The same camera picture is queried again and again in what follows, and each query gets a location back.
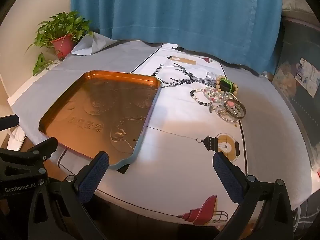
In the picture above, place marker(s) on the blue curtain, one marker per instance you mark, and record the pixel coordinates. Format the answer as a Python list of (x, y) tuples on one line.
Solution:
[(175, 12)]

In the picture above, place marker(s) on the green square watch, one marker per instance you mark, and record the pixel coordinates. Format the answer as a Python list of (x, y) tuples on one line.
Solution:
[(225, 85)]

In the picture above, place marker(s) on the green watch with beige beads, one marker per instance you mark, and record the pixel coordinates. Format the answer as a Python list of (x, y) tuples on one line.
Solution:
[(218, 82)]

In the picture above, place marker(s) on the translucent plastic storage box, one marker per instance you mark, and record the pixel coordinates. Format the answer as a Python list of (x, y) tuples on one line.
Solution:
[(297, 120)]

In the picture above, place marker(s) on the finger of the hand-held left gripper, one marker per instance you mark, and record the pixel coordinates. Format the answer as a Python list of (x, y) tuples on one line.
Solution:
[(8, 122), (46, 146)]

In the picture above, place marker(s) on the grey tablecloth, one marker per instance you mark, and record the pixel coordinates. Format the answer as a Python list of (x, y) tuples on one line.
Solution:
[(115, 57)]

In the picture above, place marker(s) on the potted green plant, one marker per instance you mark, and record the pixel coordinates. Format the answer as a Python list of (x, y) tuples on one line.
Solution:
[(63, 37)]

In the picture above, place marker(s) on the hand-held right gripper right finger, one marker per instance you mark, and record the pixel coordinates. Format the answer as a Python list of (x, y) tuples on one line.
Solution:
[(227, 178)]

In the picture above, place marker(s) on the white label sticker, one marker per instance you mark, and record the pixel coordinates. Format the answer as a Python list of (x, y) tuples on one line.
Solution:
[(307, 77)]

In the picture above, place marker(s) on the orange metal tray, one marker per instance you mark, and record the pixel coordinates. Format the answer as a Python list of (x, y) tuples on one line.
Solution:
[(100, 115)]

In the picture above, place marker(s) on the white round object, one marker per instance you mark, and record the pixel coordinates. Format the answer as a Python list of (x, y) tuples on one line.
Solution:
[(15, 140)]

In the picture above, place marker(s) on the metal bangle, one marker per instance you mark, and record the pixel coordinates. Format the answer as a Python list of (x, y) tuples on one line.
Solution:
[(243, 110)]

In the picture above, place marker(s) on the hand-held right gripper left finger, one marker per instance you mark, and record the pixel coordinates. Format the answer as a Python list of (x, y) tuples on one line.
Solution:
[(93, 173)]

